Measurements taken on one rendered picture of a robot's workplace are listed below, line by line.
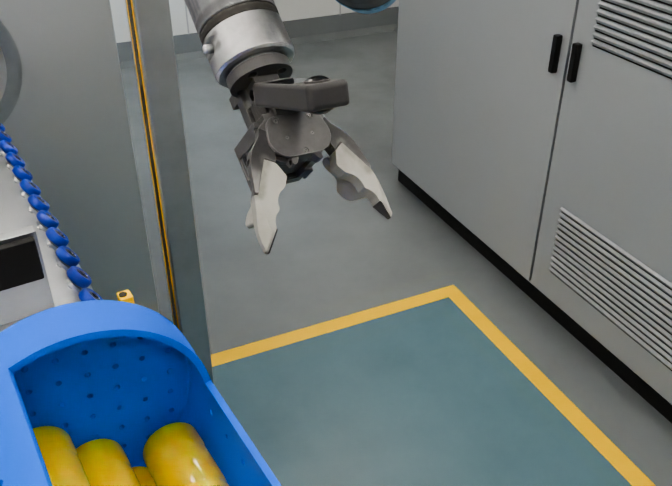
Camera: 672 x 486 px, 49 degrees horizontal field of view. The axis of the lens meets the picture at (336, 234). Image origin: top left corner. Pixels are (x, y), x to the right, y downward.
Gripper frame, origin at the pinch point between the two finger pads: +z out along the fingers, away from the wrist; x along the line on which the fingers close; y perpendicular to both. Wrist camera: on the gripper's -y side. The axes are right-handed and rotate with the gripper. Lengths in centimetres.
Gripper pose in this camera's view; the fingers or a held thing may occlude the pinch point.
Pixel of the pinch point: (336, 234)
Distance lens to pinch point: 74.4
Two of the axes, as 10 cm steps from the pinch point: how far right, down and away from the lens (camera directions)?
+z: 3.8, 9.1, -1.8
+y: -4.3, 3.4, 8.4
